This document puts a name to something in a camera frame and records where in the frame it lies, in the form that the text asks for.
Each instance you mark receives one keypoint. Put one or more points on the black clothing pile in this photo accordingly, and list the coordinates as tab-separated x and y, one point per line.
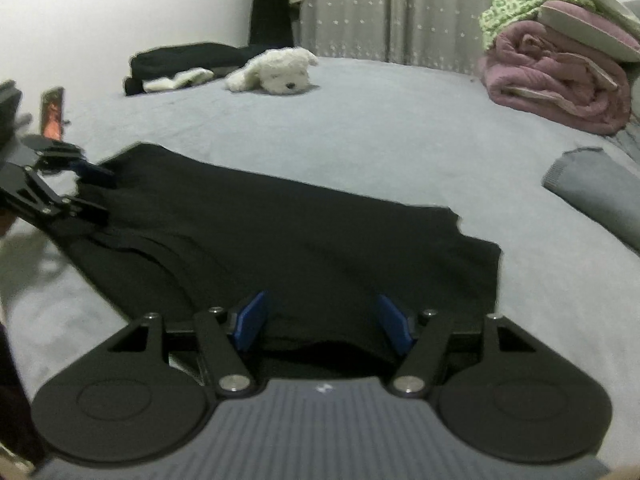
180	57

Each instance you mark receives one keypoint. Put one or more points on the black hanging garment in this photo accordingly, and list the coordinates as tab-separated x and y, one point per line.
270	10

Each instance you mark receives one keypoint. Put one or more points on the black t-shirt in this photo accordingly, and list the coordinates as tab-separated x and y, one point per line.
275	230

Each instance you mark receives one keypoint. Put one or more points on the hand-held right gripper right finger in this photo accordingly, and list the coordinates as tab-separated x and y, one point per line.
395	325

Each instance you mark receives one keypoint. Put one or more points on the pink folded quilt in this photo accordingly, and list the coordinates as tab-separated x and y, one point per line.
540	70

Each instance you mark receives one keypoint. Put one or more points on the folded grey clothes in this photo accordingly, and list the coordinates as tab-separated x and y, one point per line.
595	185

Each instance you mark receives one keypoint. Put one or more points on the pink and white pillow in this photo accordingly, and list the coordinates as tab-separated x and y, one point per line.
590	30

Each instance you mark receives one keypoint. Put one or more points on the grey star-patterned curtain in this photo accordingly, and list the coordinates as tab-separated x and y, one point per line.
400	10

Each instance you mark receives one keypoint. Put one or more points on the white plush dog toy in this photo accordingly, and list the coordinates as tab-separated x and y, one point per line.
280	70

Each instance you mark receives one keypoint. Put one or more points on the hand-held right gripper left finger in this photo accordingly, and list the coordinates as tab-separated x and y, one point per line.
252	320

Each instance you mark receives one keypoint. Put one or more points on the phone with orange screen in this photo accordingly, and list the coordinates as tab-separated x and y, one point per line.
52	115

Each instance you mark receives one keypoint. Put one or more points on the green patterned cloth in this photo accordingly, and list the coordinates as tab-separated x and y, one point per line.
510	7

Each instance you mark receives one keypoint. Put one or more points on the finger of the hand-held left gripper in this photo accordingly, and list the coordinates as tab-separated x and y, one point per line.
92	172
55	207

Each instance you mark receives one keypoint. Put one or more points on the grey bed sheet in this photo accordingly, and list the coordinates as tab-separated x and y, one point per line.
375	135

